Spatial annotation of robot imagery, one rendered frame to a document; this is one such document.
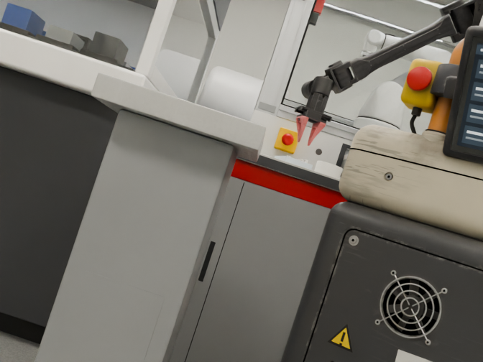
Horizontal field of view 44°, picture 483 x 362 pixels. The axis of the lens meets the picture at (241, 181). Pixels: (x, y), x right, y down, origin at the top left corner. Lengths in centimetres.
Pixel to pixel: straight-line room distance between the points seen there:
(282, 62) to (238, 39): 333
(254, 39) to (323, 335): 465
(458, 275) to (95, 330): 57
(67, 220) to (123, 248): 97
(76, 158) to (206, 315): 73
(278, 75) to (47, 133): 78
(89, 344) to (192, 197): 29
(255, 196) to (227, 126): 54
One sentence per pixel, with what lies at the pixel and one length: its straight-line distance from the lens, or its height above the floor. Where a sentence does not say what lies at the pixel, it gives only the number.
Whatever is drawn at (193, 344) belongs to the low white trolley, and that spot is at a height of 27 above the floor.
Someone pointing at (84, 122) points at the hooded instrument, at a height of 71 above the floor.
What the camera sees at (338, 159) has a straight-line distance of 209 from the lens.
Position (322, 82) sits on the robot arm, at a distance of 182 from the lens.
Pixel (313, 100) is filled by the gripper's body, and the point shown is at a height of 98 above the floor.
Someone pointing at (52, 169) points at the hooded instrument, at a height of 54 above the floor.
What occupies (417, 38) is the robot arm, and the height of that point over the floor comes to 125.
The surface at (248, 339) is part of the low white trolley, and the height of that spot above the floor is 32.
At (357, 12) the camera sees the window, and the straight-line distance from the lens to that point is 221.
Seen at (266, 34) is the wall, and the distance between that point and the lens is 545.
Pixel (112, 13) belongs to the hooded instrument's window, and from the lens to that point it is 196.
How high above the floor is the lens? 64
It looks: 2 degrees up
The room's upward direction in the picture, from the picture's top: 18 degrees clockwise
